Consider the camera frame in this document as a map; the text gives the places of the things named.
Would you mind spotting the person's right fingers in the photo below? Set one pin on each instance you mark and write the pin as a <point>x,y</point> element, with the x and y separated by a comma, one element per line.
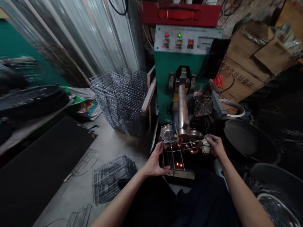
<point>210,141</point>

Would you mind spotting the small metal fan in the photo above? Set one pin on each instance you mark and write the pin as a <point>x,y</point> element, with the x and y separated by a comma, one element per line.
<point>203,106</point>

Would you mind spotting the white round bucket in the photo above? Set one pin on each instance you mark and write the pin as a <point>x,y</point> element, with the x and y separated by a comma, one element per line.
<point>233,107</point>

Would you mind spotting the black rectangular panel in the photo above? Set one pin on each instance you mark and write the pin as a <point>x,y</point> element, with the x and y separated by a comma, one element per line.
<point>216,58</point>

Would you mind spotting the black round pan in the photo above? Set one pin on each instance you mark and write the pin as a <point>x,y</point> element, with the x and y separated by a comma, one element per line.
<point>241,139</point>

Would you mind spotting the green spot welding machine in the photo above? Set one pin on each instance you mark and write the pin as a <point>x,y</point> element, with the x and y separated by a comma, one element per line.
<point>183,78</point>

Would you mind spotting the steel bowl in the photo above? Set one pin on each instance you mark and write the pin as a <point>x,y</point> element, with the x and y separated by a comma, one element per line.
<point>197,135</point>
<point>167,135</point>

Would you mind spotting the person's right hand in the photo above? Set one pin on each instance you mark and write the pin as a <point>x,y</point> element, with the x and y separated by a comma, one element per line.
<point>216,147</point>

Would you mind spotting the person's left hand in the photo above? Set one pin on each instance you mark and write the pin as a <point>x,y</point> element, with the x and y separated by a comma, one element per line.
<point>153,163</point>

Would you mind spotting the red plastic bag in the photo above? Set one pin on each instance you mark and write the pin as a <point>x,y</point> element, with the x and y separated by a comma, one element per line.
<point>219,80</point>

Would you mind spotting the colourful printed plastic bag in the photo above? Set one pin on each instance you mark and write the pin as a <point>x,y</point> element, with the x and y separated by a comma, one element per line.
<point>86,109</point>

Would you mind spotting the black flat board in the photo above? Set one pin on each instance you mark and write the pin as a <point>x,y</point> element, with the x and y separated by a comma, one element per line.
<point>40,165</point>

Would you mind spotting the person's legs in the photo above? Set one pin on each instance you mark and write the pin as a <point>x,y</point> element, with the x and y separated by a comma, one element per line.
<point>180,203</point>

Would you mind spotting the black round basin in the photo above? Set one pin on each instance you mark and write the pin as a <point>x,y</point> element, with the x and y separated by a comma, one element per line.
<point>280,196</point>

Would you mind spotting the brown cardboard box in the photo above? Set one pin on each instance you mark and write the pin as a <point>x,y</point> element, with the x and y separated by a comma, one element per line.
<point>251,66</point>

